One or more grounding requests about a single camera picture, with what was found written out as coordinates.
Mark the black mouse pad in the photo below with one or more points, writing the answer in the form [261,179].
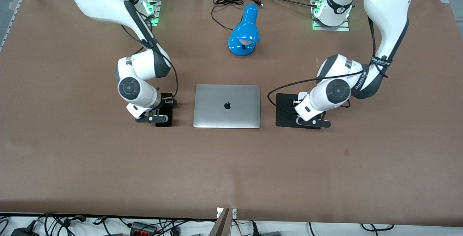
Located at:
[284,118]

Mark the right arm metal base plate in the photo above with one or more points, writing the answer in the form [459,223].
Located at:
[155,15]

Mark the black smartphone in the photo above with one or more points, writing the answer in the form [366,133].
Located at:
[164,113]

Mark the blue desk lamp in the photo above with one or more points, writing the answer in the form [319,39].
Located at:
[244,30]

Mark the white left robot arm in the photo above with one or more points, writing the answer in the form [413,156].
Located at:
[389,4]

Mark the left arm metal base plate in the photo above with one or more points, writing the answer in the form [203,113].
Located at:
[331,28]

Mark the small brown tape patch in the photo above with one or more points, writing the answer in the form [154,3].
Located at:
[346,152]

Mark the black box with red connectors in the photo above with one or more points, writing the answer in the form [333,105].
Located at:
[143,227]

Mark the silver closed laptop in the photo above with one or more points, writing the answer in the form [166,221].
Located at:
[227,115]

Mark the black power adapter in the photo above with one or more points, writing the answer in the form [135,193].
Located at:
[23,231]

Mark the grey upright post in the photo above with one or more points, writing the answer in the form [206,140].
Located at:
[222,225]

